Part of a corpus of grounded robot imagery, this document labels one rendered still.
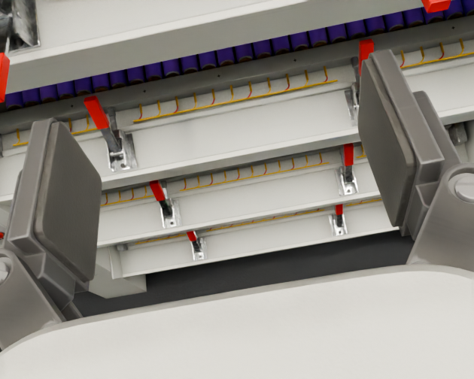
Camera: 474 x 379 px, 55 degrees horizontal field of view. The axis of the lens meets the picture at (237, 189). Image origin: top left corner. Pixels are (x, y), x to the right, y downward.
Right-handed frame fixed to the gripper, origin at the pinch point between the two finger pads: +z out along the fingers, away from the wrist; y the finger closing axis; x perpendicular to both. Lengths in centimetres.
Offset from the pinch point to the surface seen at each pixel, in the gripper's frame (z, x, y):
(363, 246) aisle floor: 37, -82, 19
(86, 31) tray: 20.2, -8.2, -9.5
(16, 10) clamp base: 20.3, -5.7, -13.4
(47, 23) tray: 21.3, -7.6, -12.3
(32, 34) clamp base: 20.5, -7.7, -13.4
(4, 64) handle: 15.8, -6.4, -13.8
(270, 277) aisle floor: 33, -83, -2
